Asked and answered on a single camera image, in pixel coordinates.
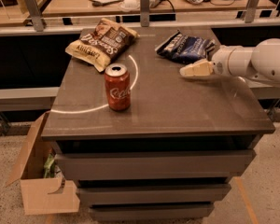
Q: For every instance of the grey drawer cabinet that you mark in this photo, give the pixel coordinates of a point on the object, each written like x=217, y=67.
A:
x=171, y=154

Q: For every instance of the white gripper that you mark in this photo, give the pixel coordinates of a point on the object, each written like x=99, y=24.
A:
x=223, y=62

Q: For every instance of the green bag in box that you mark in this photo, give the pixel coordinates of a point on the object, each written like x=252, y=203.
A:
x=49, y=167

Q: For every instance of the metal bracket post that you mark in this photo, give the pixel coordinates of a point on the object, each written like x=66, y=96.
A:
x=144, y=13
x=250, y=10
x=35, y=15

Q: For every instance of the right metal bracket post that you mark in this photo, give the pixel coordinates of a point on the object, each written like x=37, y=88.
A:
x=250, y=10

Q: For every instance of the cardboard box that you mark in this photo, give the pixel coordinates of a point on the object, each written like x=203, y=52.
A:
x=41, y=195

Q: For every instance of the blue chip bag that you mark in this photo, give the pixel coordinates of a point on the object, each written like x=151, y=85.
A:
x=180, y=48

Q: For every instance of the white mask on desk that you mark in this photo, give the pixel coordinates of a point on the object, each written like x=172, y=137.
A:
x=129, y=5

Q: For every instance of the middle metal bracket post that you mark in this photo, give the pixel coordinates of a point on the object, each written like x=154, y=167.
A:
x=144, y=13

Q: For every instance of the red coke can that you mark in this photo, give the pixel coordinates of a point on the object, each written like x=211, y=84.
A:
x=117, y=86

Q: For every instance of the brown sea salt chip bag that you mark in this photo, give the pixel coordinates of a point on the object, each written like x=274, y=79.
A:
x=103, y=45

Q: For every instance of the left metal bracket post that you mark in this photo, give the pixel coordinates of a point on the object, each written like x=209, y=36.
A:
x=35, y=15

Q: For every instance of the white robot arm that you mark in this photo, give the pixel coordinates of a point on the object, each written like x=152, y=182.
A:
x=260, y=63

